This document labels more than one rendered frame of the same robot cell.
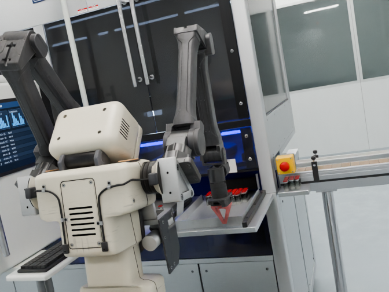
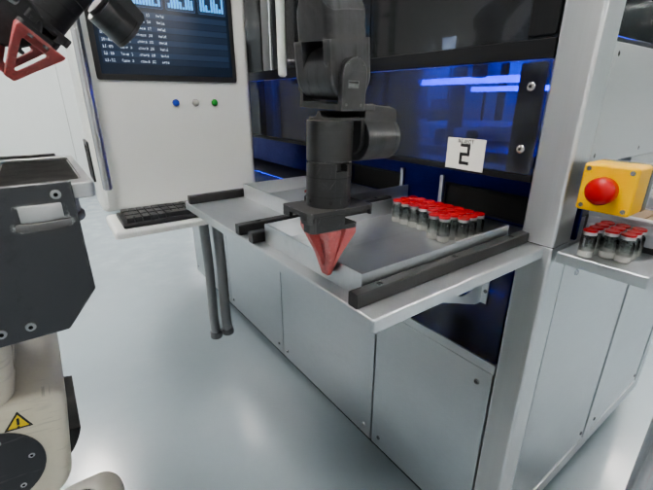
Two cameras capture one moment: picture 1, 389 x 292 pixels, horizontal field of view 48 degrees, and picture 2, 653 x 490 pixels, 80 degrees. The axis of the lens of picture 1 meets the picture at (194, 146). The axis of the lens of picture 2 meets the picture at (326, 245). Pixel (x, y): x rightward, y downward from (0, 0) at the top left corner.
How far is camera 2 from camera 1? 1.18 m
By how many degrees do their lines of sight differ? 35
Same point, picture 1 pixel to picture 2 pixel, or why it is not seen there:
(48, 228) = (210, 176)
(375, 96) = not seen: outside the picture
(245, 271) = (439, 361)
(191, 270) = not seen: hidden behind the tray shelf
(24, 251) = (157, 193)
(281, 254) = (514, 374)
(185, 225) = (277, 241)
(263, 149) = (564, 130)
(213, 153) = (318, 70)
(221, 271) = (405, 338)
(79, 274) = not seen: hidden behind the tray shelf
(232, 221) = (342, 276)
